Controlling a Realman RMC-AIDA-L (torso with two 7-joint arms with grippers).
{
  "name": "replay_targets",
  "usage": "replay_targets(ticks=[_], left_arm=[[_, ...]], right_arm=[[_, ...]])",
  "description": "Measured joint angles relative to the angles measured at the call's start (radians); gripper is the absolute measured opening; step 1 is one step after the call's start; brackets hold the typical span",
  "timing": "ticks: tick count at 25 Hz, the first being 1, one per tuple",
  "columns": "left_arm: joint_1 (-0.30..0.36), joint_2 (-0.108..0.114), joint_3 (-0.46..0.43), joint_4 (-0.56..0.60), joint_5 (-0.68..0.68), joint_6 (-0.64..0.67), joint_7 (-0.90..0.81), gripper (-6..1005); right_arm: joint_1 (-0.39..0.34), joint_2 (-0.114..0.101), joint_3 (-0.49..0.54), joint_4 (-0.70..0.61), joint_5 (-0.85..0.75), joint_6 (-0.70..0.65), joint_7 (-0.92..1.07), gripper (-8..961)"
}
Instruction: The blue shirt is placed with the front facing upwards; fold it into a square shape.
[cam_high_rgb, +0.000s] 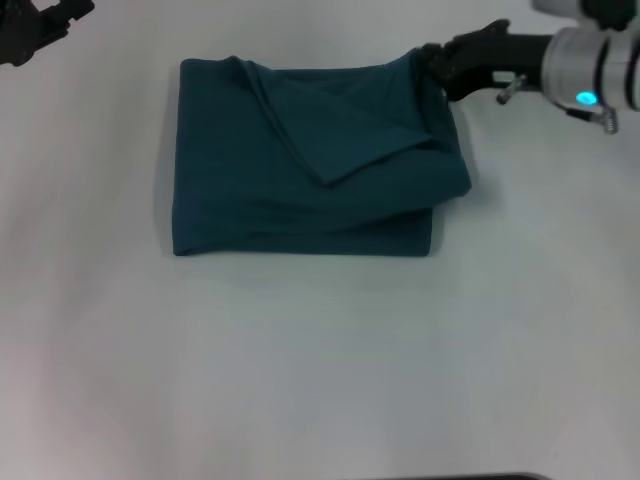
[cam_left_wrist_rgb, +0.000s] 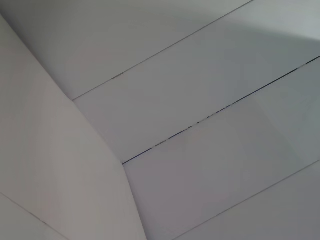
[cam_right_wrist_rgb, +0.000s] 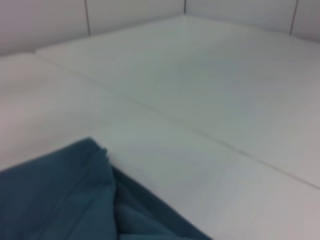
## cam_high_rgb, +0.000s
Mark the teal t-shirt with beige print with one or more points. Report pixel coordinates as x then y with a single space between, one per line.
300 175

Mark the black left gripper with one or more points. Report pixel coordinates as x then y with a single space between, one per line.
15 35

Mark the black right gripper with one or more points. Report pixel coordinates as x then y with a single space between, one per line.
490 55

